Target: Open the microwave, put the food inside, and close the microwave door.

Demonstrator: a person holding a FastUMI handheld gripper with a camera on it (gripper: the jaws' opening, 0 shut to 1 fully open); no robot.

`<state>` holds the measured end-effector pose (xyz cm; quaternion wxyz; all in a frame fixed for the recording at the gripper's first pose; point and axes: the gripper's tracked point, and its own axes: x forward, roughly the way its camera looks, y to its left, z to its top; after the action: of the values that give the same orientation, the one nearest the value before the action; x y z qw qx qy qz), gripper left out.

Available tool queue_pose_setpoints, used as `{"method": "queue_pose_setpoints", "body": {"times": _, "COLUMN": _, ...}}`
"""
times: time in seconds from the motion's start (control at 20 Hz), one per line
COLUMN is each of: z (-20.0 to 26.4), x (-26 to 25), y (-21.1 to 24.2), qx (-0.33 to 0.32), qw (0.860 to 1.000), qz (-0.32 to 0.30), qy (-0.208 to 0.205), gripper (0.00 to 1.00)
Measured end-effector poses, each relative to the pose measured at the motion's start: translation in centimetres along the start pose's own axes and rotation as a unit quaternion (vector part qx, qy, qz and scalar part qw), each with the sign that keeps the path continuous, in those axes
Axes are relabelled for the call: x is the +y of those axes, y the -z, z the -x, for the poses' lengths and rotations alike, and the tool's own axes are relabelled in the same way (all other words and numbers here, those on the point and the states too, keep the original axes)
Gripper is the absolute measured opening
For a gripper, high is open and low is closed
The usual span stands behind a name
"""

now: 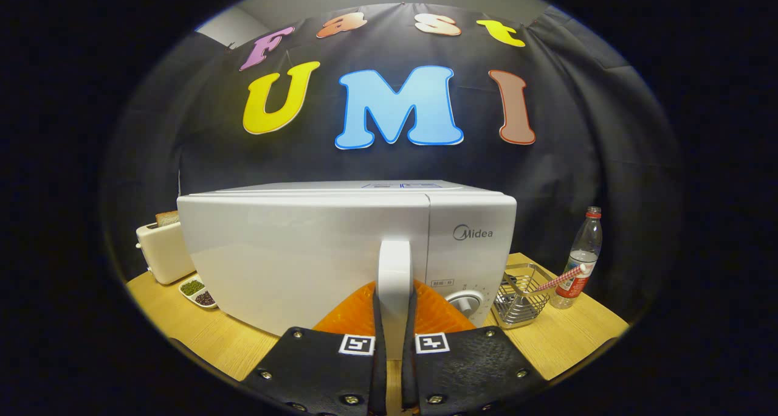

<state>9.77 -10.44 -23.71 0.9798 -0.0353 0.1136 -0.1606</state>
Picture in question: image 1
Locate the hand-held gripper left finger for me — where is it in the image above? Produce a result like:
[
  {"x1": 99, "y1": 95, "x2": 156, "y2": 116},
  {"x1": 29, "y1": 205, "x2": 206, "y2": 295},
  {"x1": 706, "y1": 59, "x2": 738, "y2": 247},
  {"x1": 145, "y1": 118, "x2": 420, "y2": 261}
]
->
[{"x1": 240, "y1": 280, "x2": 390, "y2": 416}]

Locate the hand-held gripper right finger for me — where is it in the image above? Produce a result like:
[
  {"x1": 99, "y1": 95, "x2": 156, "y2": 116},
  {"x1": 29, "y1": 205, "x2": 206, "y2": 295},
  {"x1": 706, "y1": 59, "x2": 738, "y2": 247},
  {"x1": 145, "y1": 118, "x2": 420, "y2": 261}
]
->
[{"x1": 401, "y1": 279, "x2": 548, "y2": 416}]

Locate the white microwave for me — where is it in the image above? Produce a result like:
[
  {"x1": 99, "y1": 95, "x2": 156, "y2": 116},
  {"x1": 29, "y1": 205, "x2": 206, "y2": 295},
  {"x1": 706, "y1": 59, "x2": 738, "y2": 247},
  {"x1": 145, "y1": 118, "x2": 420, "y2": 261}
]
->
[{"x1": 176, "y1": 180, "x2": 518, "y2": 359}]

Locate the red checkered stick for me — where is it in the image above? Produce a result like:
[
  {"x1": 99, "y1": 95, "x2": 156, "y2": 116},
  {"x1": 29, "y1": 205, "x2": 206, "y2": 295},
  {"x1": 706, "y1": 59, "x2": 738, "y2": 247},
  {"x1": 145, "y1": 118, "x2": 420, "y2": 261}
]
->
[{"x1": 535, "y1": 264, "x2": 588, "y2": 293}]

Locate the white dish with beans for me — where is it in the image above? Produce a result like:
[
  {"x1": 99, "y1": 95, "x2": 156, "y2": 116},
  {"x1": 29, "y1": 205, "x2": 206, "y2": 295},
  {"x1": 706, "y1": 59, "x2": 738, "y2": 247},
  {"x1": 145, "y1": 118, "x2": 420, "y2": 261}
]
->
[{"x1": 178, "y1": 274, "x2": 218, "y2": 310}]

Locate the clear plastic bottle red label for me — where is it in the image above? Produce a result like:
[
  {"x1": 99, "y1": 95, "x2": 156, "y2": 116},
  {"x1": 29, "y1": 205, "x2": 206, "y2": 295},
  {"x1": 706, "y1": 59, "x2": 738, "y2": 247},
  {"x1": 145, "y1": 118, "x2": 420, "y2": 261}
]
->
[{"x1": 550, "y1": 206, "x2": 604, "y2": 310}]

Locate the white toaster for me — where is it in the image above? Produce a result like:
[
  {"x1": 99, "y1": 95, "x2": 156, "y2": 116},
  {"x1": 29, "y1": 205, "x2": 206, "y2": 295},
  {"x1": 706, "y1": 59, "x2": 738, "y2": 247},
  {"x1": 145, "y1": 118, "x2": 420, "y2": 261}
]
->
[{"x1": 135, "y1": 210, "x2": 196, "y2": 285}]

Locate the black backdrop cloth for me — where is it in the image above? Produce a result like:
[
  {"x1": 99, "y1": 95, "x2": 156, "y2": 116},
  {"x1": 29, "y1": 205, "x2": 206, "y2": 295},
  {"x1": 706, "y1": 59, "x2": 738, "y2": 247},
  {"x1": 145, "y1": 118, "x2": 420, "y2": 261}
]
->
[{"x1": 100, "y1": 2, "x2": 684, "y2": 325}]

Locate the wire mesh basket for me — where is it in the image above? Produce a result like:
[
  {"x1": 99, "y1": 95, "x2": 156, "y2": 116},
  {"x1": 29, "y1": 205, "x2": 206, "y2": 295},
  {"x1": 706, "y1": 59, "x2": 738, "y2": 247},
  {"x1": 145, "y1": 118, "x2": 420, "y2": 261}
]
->
[{"x1": 492, "y1": 263, "x2": 555, "y2": 330}]

